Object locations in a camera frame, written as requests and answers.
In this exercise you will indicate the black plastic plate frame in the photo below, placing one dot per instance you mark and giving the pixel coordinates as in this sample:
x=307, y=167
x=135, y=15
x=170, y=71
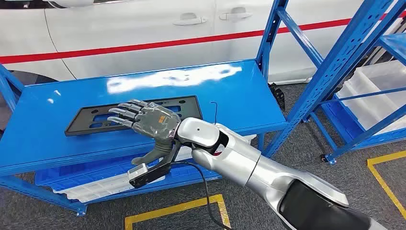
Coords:
x=190, y=111

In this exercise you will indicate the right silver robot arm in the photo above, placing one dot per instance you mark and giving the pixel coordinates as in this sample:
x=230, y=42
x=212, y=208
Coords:
x=241, y=158

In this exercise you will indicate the black ribbed part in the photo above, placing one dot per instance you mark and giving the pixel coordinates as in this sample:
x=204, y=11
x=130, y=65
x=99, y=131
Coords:
x=276, y=95

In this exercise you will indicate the blue metal shelf rack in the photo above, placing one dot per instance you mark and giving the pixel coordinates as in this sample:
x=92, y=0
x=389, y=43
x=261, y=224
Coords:
x=95, y=85
x=393, y=44

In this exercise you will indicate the white car with red stripe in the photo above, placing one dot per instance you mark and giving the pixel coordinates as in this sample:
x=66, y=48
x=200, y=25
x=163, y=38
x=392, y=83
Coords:
x=127, y=25

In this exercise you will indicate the blue plastic crate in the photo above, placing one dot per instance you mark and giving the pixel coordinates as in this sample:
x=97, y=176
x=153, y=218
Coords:
x=339, y=123
x=79, y=174

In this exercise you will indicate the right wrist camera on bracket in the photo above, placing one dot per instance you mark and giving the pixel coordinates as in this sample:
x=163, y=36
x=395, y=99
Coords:
x=138, y=173

